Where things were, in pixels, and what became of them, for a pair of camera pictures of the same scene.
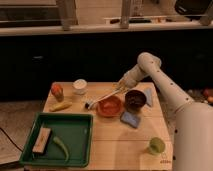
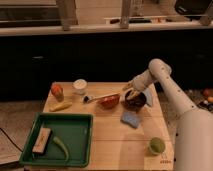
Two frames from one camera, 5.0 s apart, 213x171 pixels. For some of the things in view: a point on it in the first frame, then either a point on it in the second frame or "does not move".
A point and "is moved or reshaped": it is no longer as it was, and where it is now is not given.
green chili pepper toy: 64,147 does not move
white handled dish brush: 89,104 is moved or reshaped
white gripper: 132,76 → 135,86
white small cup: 80,86 does not move
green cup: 157,145 does not move
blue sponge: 130,119 does not move
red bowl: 110,108 is moved or reshaped
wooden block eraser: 42,141 does not move
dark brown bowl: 135,100 does not move
